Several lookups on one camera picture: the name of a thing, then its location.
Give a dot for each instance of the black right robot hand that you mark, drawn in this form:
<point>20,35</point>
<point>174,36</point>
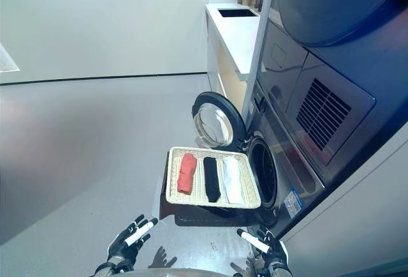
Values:
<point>275,253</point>

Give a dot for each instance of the white counter cabinet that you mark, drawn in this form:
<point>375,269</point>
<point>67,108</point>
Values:
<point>236,41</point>

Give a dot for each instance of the black recessed sink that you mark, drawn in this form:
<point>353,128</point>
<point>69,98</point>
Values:
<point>237,12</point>

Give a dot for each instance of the dark grey washing machine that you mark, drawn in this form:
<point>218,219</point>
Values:
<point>283,175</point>

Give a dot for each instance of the dark grey stacked dryer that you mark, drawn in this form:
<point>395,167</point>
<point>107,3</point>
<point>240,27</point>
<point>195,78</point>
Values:
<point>318,66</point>

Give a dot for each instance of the round washing machine door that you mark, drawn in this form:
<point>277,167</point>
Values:
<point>216,124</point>

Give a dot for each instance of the red cloth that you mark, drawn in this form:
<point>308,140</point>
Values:
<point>186,175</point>

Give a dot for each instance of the white cloth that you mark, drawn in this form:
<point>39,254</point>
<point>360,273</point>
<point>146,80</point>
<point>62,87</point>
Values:
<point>232,181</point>

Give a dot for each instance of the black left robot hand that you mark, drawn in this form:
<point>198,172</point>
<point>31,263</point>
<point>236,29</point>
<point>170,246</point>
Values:
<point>122,246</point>

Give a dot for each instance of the white enclosure side panel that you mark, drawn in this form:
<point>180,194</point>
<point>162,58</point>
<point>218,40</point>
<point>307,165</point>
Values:
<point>259,34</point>
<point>357,226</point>

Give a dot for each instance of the black cloth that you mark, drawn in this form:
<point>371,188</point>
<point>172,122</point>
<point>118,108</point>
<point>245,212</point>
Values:
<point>211,178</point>

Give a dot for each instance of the blue energy label sticker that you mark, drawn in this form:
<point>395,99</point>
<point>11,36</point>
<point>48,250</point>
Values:
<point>293,203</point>

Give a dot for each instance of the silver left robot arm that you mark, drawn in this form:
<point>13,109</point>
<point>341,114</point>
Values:
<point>105,269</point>

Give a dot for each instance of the white wicker basket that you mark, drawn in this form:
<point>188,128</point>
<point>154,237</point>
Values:
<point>198,175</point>

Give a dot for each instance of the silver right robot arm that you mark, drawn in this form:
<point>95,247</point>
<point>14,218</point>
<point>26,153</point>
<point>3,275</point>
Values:
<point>279,272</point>

